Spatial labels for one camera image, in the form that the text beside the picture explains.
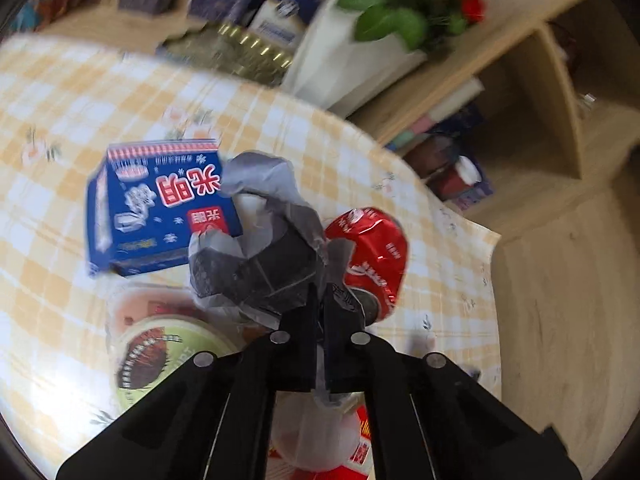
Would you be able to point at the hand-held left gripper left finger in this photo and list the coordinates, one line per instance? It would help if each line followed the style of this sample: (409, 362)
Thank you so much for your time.
(300, 355)

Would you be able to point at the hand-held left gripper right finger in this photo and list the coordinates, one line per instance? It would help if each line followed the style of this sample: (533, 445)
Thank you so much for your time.
(342, 360)

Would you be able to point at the grey plastic wrapper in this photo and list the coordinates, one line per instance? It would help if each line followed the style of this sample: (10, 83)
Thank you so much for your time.
(270, 260)

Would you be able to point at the small red box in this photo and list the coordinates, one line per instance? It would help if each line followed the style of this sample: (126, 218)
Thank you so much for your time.
(361, 440)

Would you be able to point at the crushed red soda can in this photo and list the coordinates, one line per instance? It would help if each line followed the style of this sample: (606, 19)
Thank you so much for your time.
(372, 250)

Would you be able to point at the round food bowl green lid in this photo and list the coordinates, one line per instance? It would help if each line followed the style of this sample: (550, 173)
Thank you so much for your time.
(165, 350)

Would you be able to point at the blue milk carton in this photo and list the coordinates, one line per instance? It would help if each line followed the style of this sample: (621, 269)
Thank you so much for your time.
(150, 210)

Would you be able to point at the small purple-blue box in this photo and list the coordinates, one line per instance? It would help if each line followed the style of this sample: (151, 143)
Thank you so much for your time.
(475, 195)

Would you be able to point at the red cup with white lid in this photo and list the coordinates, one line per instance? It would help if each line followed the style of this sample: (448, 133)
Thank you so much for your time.
(452, 177)

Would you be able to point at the green cup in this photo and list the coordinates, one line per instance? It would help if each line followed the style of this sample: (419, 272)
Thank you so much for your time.
(405, 139)

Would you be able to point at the pink cup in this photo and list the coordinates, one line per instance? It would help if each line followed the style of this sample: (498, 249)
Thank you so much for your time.
(420, 125)

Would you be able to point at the white faceted vase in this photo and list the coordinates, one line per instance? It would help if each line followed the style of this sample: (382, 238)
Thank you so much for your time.
(340, 60)

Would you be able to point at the dark box with gold beads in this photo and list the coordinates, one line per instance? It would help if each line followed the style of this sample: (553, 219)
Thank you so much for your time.
(235, 50)

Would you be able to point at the yellow checked floral tablecloth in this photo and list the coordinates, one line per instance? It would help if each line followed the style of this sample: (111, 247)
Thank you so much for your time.
(60, 110)

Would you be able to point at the red flower plant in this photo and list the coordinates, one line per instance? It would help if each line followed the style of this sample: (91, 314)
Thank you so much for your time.
(395, 20)

